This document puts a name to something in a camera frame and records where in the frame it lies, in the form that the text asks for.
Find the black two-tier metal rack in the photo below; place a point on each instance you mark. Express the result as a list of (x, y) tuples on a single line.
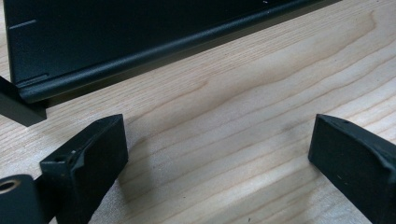
[(93, 40)]

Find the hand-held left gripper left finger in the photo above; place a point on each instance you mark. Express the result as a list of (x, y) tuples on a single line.
[(90, 161)]

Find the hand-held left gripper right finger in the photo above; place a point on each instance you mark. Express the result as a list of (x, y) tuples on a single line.
[(355, 168)]

